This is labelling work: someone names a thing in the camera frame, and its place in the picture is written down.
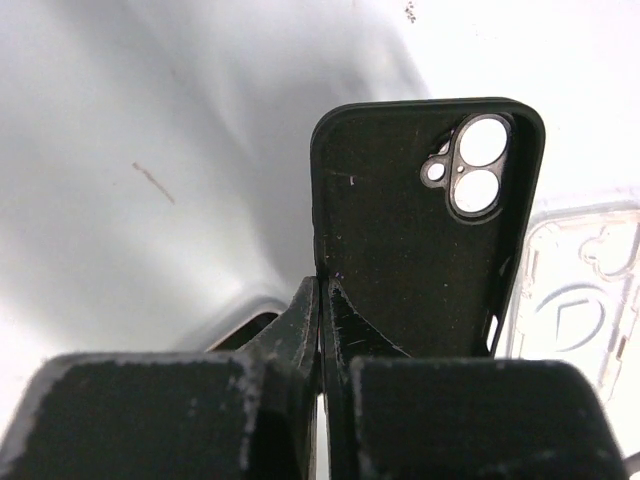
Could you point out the clear phone case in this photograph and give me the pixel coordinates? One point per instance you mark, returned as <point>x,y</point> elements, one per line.
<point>576,295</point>

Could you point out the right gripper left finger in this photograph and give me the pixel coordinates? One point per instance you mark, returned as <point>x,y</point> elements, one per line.
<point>243,414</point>

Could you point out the black phone case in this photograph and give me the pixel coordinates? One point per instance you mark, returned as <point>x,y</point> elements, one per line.
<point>405,270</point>

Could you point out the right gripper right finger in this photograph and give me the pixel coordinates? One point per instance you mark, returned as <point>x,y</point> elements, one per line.
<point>390,416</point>

